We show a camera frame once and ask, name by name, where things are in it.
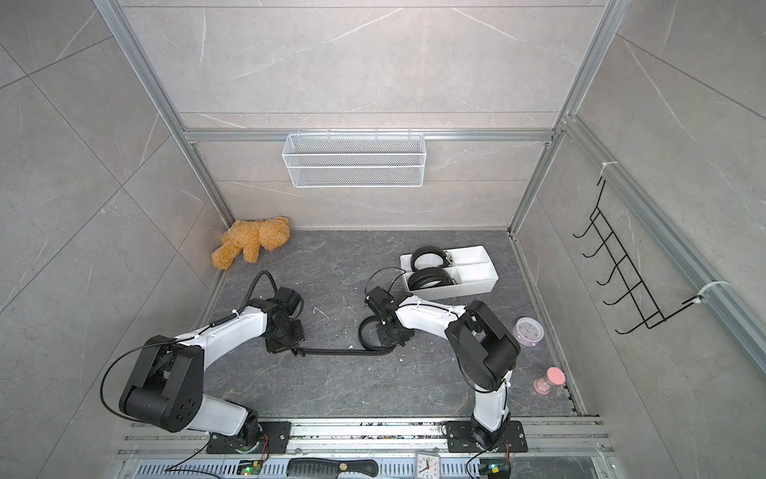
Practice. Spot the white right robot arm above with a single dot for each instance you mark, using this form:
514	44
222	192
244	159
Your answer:
485	350

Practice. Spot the right green circuit board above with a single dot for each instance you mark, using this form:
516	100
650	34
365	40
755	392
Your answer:
491	469

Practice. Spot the left green circuit board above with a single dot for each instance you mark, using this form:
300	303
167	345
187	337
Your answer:
249	467

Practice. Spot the white compartment storage tray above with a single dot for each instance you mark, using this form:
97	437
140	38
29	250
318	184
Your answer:
472	269

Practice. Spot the green circuit board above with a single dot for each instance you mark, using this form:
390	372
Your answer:
491	469
249	467

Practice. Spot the black wire hook rack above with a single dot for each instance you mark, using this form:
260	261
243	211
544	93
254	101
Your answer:
625	271

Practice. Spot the black belt with silver buckle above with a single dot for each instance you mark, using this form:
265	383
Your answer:
429	257

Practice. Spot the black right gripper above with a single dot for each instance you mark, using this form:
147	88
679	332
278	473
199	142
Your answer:
387	340

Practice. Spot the black belt with dark buckle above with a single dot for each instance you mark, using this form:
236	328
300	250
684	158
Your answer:
430	278

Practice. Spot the black comb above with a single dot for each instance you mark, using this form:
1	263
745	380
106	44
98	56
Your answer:
330	468

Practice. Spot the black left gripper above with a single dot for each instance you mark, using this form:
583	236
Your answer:
276	345

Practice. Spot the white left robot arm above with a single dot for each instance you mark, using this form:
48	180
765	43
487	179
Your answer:
165	387

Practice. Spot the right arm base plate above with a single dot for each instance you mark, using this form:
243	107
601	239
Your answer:
471	437

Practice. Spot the brown teddy bear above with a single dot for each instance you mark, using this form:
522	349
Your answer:
248	238

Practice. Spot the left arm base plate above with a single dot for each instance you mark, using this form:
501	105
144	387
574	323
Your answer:
272	437

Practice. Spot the small white clock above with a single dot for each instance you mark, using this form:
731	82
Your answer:
428	465

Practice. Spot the white wire mesh basket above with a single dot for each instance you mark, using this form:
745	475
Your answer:
355	160

